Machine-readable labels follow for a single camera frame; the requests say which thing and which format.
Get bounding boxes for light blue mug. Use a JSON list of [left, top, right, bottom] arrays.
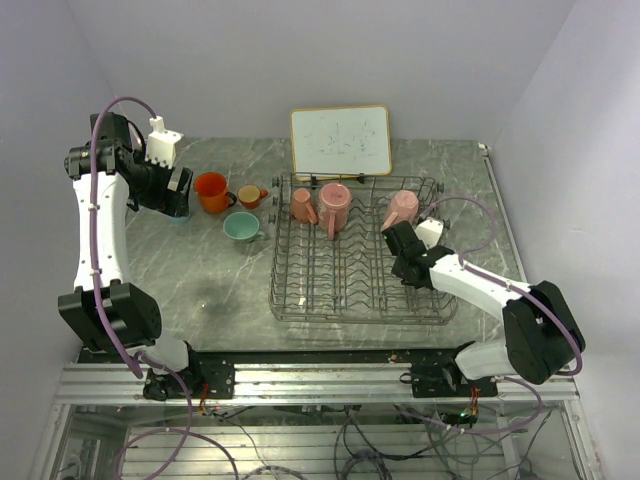
[[169, 215, 190, 225]]

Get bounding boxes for pink faceted mug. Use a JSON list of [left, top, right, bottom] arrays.
[[381, 190, 420, 230]]

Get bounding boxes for large orange mug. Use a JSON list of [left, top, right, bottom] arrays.
[[194, 172, 237, 214]]

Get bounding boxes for small orange cup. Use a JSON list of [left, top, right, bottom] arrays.
[[237, 184, 269, 210]]

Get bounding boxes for mint green cup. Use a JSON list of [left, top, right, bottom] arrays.
[[223, 212, 266, 243]]

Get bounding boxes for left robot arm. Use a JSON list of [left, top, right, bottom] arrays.
[[58, 112, 205, 401]]

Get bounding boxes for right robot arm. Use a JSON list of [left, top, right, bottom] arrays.
[[382, 221, 586, 396]]

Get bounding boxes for dusty pink mug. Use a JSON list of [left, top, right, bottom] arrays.
[[317, 183, 352, 241]]

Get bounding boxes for salmon pink mug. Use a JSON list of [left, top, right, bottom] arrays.
[[290, 188, 318, 225]]

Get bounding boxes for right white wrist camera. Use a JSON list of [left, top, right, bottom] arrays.
[[414, 217, 444, 249]]

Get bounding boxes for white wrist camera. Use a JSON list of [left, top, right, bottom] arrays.
[[414, 217, 444, 249], [145, 116, 184, 169]]

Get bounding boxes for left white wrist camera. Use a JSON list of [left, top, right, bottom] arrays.
[[145, 116, 184, 169]]

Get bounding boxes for grey wire dish rack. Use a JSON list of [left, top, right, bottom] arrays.
[[269, 173, 458, 325]]

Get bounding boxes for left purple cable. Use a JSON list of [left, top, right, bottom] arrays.
[[88, 95, 239, 479]]

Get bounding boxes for white whiteboard with wooden frame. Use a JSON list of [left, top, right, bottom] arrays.
[[290, 105, 392, 182]]

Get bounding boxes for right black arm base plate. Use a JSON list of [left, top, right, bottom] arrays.
[[399, 341, 498, 398]]

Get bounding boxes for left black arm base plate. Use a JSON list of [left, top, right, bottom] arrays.
[[142, 347, 236, 401]]

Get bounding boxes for aluminium frame rail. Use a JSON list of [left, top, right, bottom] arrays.
[[53, 360, 581, 407]]

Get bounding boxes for tangled floor cables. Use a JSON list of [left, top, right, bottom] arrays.
[[174, 402, 551, 480]]

